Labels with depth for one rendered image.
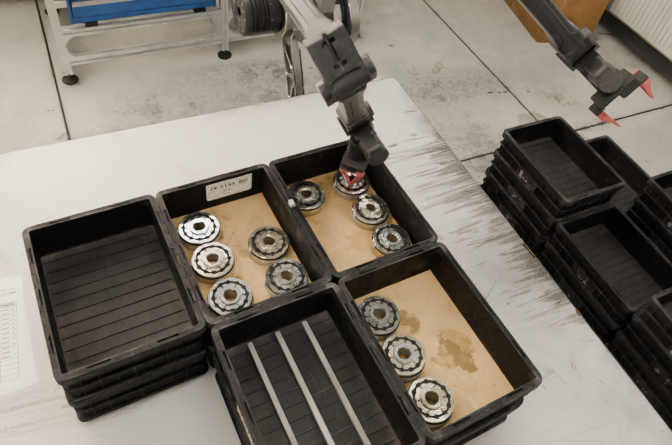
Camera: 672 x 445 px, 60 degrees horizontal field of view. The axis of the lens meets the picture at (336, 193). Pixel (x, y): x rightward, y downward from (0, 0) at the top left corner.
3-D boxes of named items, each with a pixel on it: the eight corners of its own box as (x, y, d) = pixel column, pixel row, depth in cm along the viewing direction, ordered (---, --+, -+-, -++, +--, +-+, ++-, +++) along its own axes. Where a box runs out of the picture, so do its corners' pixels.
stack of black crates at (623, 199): (538, 182, 277) (557, 147, 260) (585, 168, 288) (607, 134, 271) (594, 247, 255) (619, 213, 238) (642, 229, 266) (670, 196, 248)
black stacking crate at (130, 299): (35, 259, 141) (22, 230, 132) (157, 223, 152) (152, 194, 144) (69, 407, 119) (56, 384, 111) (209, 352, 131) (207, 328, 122)
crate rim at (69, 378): (23, 235, 134) (20, 228, 132) (154, 198, 145) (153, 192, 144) (57, 389, 112) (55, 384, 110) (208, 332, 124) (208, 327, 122)
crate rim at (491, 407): (333, 285, 135) (335, 279, 134) (438, 245, 147) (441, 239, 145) (427, 447, 114) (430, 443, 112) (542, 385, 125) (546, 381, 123)
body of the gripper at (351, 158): (372, 150, 161) (377, 130, 156) (362, 175, 154) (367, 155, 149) (350, 143, 162) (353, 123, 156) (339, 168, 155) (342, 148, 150)
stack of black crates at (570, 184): (468, 203, 263) (502, 129, 229) (520, 187, 273) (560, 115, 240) (521, 274, 240) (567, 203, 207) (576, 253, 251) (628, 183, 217)
